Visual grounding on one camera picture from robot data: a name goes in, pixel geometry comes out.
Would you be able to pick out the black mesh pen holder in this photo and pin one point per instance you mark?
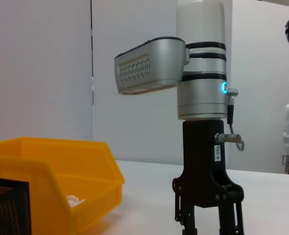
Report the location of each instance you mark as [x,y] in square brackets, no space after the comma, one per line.
[7,208]

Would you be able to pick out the white paper ball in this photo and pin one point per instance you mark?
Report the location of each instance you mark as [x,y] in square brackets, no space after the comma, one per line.
[74,200]

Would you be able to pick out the yellow plastic storage bin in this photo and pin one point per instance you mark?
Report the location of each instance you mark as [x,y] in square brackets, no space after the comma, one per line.
[61,151]

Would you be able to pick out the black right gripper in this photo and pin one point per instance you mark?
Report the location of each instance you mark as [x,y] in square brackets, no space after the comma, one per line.
[200,171]

